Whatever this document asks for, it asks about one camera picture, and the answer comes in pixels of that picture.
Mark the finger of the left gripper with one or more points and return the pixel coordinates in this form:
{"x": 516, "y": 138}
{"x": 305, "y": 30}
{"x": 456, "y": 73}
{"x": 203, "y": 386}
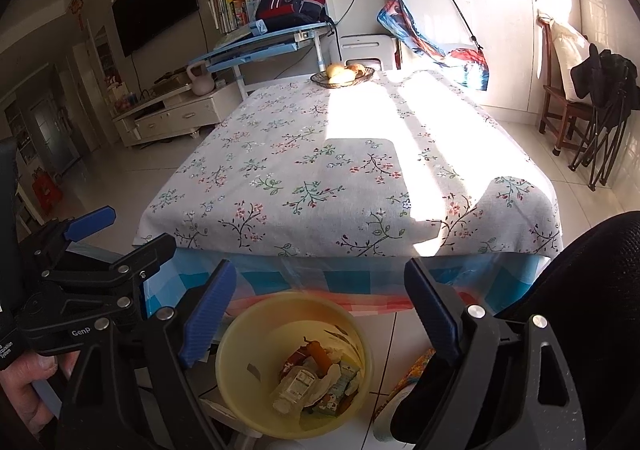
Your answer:
{"x": 145, "y": 261}

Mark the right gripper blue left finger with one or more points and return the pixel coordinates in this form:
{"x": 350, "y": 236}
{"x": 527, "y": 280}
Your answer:
{"x": 203, "y": 308}

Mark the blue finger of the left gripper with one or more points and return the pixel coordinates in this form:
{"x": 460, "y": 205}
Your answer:
{"x": 87, "y": 225}

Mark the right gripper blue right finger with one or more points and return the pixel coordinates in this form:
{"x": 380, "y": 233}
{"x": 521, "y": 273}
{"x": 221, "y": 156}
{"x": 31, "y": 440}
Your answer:
{"x": 432, "y": 309}

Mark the clear plastic water bottle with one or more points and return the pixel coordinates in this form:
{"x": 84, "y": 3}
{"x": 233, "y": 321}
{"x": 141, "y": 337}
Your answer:
{"x": 291, "y": 395}

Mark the orange peel long front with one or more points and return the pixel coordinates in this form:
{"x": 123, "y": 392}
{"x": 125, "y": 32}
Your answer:
{"x": 320, "y": 356}

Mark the white paper wrapper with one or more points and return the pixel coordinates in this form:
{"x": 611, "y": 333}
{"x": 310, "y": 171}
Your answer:
{"x": 320, "y": 382}

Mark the yellow plastic trash bin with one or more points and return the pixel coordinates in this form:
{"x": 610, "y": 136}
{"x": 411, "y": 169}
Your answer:
{"x": 255, "y": 345}

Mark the person's left hand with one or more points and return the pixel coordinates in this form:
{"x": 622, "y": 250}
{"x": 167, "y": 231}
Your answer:
{"x": 17, "y": 381}

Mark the blue checkered under tablecloth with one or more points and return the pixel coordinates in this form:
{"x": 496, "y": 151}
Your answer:
{"x": 361, "y": 285}

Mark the floral white tablecloth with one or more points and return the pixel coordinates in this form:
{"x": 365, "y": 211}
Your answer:
{"x": 404, "y": 164}

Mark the white tv cabinet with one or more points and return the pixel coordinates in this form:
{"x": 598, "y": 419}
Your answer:
{"x": 176, "y": 113}

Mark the green snack wrapper in bin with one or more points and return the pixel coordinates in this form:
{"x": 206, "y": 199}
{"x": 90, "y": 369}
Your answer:
{"x": 352, "y": 378}

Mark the black office chair back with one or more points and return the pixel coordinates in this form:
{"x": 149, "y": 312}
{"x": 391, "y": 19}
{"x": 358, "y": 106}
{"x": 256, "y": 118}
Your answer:
{"x": 590, "y": 295}

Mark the pink ceramic jug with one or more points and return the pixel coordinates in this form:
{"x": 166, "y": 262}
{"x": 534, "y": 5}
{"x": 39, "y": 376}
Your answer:
{"x": 201, "y": 79}

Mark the wooden chair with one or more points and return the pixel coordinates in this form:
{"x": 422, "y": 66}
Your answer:
{"x": 558, "y": 115}

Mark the blue children's study desk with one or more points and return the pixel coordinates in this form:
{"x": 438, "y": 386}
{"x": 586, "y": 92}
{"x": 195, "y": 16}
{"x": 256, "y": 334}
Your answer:
{"x": 259, "y": 48}

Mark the woven fruit basket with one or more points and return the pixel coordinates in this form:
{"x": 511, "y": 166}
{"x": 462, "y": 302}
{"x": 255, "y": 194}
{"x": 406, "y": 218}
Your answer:
{"x": 320, "y": 79}

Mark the row of books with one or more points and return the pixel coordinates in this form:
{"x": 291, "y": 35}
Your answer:
{"x": 229, "y": 15}

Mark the black folding chair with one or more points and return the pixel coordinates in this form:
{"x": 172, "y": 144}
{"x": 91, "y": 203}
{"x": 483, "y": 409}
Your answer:
{"x": 605, "y": 133}

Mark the white plastic stool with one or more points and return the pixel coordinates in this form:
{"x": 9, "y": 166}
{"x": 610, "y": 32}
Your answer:
{"x": 377, "y": 51}

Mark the black jacket on chair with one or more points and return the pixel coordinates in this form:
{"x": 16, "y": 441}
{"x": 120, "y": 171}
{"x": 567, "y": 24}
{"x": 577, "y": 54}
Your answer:
{"x": 602, "y": 74}

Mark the dark blue school backpack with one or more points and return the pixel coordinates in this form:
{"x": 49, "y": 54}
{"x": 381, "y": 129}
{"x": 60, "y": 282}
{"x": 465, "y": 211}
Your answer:
{"x": 284, "y": 14}

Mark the wall mounted black television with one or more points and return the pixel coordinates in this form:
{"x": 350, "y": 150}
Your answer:
{"x": 138, "y": 22}

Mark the colourful kite with frame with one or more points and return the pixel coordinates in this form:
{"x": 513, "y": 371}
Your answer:
{"x": 464, "y": 63}

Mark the white wall cabinet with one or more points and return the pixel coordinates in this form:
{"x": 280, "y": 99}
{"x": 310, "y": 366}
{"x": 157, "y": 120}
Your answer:
{"x": 511, "y": 38}

